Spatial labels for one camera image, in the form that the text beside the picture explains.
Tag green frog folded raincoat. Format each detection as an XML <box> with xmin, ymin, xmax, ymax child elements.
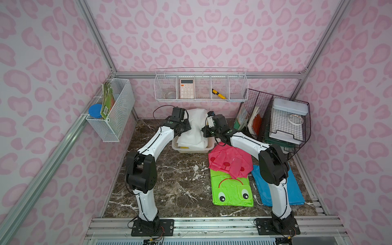
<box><xmin>210</xmin><ymin>169</ymin><xmax>254</xmax><ymax>207</ymax></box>

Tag white plastic lidded box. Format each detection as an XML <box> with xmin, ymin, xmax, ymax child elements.
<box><xmin>269</xmin><ymin>98</ymin><xmax>309</xmax><ymax>145</ymax></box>

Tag green booklets in basket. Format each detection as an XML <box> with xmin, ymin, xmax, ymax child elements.
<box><xmin>101</xmin><ymin>82</ymin><xmax>115</xmax><ymax>119</ymax></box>

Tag blue raincoat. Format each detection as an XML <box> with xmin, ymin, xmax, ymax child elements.
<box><xmin>252</xmin><ymin>165</ymin><xmax>305</xmax><ymax>207</ymax></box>

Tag white mesh wall basket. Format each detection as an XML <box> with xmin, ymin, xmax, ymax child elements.
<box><xmin>86</xmin><ymin>78</ymin><xmax>135</xmax><ymax>143</ymax></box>

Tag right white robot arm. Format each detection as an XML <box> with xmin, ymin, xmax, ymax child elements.
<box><xmin>202</xmin><ymin>111</ymin><xmax>294</xmax><ymax>222</ymax></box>

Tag blue round lid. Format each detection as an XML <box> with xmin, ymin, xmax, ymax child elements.
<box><xmin>88</xmin><ymin>104</ymin><xmax>102</xmax><ymax>119</ymax></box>

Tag books in black rack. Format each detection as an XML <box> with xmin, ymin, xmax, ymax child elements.
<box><xmin>234</xmin><ymin>104</ymin><xmax>262</xmax><ymax>139</ymax></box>

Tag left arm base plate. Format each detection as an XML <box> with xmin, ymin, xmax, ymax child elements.
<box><xmin>131</xmin><ymin>217</ymin><xmax>175</xmax><ymax>237</ymax></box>

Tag pink folded raincoat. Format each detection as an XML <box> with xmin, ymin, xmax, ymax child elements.
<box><xmin>208</xmin><ymin>145</ymin><xmax>253</xmax><ymax>179</ymax></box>

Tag black wire rack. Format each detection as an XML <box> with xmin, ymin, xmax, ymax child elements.
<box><xmin>234</xmin><ymin>89</ymin><xmax>311</xmax><ymax>160</ymax></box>

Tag white raincoat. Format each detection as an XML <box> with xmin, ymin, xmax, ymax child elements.
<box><xmin>177</xmin><ymin>109</ymin><xmax>208</xmax><ymax>150</ymax></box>

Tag white perforated plastic basket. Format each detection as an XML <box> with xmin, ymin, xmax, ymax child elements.
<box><xmin>171</xmin><ymin>121</ymin><xmax>215</xmax><ymax>153</ymax></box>

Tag white calculator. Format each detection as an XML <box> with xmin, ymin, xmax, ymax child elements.
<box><xmin>180</xmin><ymin>79</ymin><xmax>195</xmax><ymax>99</ymax></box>

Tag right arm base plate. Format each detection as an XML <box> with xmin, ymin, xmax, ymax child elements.
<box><xmin>254</xmin><ymin>217</ymin><xmax>301</xmax><ymax>236</ymax></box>

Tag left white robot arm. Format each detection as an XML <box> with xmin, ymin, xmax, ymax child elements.
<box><xmin>125</xmin><ymin>107</ymin><xmax>191</xmax><ymax>223</ymax></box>

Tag clear tape roll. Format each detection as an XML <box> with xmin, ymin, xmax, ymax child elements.
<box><xmin>287</xmin><ymin>114</ymin><xmax>304</xmax><ymax>126</ymax></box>

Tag aluminium corner frame post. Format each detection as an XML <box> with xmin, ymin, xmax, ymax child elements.
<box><xmin>76</xmin><ymin>0</ymin><xmax>117</xmax><ymax>76</ymax></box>

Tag white wire wall shelf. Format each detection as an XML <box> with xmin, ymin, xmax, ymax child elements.
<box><xmin>154</xmin><ymin>67</ymin><xmax>249</xmax><ymax>102</ymax></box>

